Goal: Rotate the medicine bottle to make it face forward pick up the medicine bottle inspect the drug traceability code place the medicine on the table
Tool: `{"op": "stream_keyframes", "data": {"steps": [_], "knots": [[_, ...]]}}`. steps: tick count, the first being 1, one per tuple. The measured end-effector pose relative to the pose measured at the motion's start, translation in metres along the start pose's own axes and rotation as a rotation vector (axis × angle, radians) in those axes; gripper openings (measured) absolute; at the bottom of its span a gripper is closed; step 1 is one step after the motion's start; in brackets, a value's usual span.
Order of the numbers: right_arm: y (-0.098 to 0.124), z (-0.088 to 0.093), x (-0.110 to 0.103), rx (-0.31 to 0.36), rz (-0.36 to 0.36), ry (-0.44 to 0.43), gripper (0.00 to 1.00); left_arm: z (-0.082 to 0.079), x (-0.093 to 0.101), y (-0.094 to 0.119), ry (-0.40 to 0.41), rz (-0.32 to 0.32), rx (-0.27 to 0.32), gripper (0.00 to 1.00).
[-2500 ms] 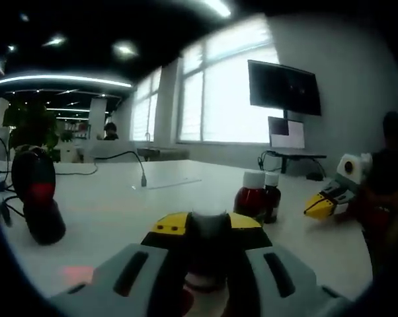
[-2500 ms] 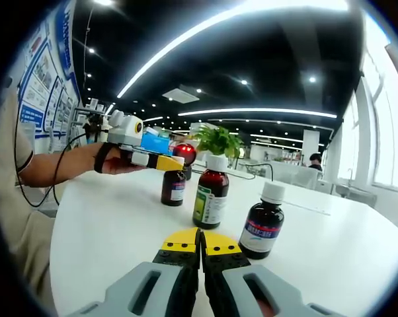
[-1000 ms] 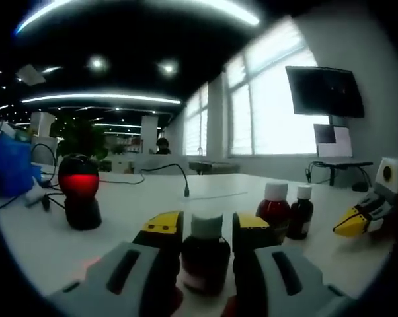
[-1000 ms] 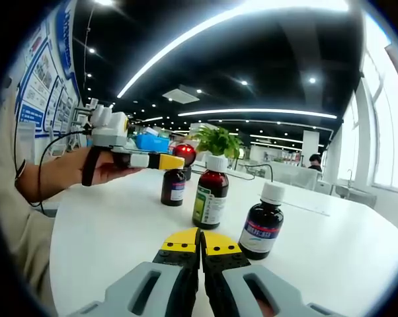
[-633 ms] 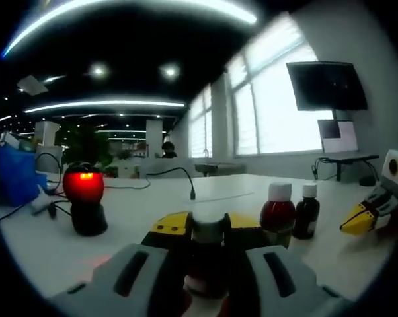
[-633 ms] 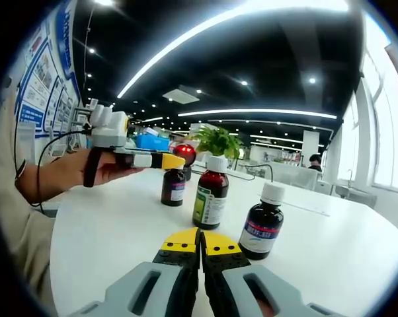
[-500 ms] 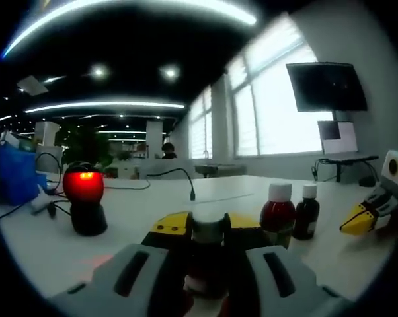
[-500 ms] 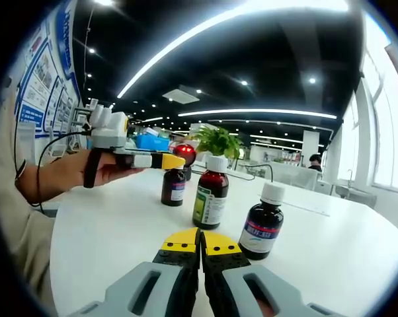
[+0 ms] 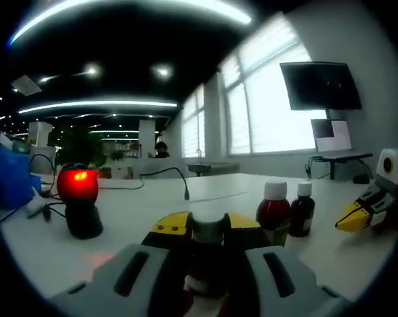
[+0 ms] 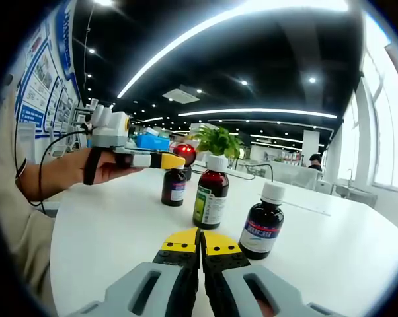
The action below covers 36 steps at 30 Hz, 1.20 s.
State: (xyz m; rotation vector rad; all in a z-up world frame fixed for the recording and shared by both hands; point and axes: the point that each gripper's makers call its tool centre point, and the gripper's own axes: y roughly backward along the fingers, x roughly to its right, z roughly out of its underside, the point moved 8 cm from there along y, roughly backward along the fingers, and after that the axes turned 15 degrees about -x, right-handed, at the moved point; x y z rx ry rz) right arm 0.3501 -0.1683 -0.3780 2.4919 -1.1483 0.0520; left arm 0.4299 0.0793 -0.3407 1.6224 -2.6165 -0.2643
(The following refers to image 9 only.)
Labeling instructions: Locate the white desk partition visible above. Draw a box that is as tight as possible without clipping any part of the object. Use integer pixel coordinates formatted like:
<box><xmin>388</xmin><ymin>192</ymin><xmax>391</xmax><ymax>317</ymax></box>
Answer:
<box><xmin>132</xmin><ymin>157</ymin><xmax>190</xmax><ymax>180</ymax></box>

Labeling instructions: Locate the white power adapter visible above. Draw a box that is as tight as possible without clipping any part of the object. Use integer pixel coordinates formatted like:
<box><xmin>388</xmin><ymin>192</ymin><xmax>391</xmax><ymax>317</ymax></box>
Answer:
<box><xmin>24</xmin><ymin>194</ymin><xmax>47</xmax><ymax>219</ymax></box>

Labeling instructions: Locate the blue plastic crate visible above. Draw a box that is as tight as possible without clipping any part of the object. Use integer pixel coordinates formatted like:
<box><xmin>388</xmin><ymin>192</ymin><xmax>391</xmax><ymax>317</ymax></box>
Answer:
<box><xmin>0</xmin><ymin>147</ymin><xmax>43</xmax><ymax>211</ymax></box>

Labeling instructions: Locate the tall red medicine bottle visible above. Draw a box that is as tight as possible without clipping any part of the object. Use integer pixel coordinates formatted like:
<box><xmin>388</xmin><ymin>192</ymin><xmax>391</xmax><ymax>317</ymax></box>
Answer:
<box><xmin>255</xmin><ymin>181</ymin><xmax>292</xmax><ymax>247</ymax></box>

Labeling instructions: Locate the ceiling air conditioner panel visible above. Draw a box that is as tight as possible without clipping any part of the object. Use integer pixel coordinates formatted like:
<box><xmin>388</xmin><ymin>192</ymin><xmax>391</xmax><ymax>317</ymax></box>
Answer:
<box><xmin>11</xmin><ymin>75</ymin><xmax>43</xmax><ymax>97</ymax></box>

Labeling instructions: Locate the black laptop stand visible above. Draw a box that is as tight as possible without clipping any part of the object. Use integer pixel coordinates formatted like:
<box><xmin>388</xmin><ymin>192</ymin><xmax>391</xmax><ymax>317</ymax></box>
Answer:
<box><xmin>305</xmin><ymin>151</ymin><xmax>374</xmax><ymax>181</ymax></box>

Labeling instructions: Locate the green potted plant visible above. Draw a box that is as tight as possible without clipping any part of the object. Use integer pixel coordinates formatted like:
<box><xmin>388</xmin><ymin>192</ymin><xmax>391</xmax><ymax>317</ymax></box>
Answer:
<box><xmin>48</xmin><ymin>123</ymin><xmax>108</xmax><ymax>168</ymax></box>

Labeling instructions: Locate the wall-mounted black monitor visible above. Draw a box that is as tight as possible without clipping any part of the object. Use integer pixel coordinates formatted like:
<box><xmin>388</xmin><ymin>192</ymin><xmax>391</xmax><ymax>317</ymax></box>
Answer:
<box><xmin>280</xmin><ymin>61</ymin><xmax>363</xmax><ymax>112</ymax></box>

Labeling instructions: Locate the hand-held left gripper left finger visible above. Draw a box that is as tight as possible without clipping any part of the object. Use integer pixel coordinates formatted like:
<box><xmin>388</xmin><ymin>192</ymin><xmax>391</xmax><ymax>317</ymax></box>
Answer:
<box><xmin>93</xmin><ymin>211</ymin><xmax>193</xmax><ymax>317</ymax></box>

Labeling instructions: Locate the white table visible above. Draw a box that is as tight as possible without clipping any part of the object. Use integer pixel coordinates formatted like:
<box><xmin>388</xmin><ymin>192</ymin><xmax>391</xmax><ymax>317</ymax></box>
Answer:
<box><xmin>0</xmin><ymin>171</ymin><xmax>398</xmax><ymax>301</ymax></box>

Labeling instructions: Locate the open laptop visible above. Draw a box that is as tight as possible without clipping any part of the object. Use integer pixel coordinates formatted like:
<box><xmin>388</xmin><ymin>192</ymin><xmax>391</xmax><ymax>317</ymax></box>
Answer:
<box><xmin>310</xmin><ymin>118</ymin><xmax>353</xmax><ymax>154</ymax></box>

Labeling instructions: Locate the black scanner cable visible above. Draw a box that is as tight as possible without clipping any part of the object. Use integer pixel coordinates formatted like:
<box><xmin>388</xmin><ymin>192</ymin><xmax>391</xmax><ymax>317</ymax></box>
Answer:
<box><xmin>0</xmin><ymin>153</ymin><xmax>68</xmax><ymax>223</ymax></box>

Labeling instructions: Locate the black barcode scanner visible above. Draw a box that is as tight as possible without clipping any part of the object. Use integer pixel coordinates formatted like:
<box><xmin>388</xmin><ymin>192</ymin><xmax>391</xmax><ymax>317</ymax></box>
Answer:
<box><xmin>56</xmin><ymin>162</ymin><xmax>104</xmax><ymax>240</ymax></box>

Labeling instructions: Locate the wide brown medicine bottle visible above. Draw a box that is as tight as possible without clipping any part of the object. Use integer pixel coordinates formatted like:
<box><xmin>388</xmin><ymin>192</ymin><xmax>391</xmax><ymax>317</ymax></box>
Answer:
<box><xmin>182</xmin><ymin>213</ymin><xmax>233</xmax><ymax>317</ymax></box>

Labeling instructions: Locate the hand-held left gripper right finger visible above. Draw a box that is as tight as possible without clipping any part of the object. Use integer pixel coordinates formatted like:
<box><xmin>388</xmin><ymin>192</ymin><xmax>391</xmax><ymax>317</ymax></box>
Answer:
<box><xmin>223</xmin><ymin>213</ymin><xmax>319</xmax><ymax>317</ymax></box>

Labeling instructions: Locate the steel sink with faucet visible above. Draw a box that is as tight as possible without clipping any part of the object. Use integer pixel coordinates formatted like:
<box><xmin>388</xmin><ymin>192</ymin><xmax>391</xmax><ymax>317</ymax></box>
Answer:
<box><xmin>186</xmin><ymin>148</ymin><xmax>239</xmax><ymax>175</ymax></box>

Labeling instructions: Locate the black gooseneck cable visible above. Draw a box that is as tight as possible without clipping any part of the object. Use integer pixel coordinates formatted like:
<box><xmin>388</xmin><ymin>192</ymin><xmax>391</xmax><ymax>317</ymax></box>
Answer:
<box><xmin>139</xmin><ymin>167</ymin><xmax>191</xmax><ymax>201</ymax></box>

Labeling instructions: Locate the small dark medicine bottle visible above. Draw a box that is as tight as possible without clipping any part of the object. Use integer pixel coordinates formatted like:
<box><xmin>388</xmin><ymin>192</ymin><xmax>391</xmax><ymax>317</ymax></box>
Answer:
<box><xmin>288</xmin><ymin>181</ymin><xmax>316</xmax><ymax>238</ymax></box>

